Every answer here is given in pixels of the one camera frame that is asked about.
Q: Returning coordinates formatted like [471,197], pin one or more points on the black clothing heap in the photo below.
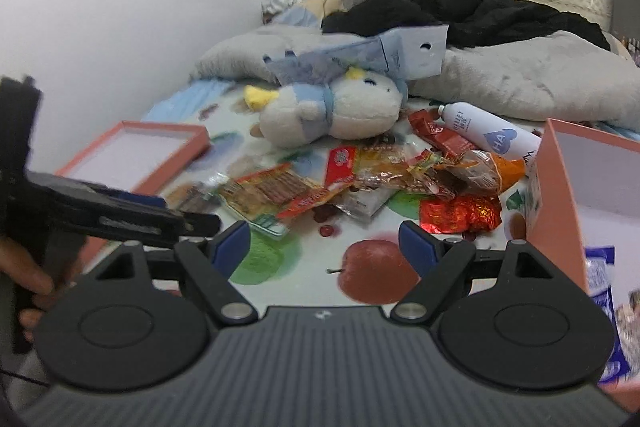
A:
[475,12]

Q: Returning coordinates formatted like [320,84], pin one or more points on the blue white plush penguin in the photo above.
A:
[350,107]

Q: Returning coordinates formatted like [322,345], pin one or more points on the grey blanket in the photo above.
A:
[525,77]

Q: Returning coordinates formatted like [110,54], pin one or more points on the pile of snack packets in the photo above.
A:
[280,197]

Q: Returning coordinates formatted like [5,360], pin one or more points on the pink box lid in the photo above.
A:
[125,152]

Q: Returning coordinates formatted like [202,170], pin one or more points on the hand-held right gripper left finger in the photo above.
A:
[234,244]

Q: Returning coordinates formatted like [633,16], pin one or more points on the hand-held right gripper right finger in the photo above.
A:
[415,247]

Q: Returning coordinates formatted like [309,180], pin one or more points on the blue white snack packet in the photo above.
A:
[602,287]

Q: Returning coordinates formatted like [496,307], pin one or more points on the pale blue plastic package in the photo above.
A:
[415,52]

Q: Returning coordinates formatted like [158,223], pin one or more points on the person's left hand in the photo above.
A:
[27,267]

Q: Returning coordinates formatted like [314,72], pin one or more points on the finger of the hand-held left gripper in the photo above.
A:
[200,224]
[135,198]

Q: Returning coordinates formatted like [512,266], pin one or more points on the white spray bottle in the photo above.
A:
[490,132]

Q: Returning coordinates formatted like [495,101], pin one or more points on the pink cardboard box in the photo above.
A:
[555,207]

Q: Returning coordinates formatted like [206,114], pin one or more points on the fruit print sheet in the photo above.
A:
[300,267]

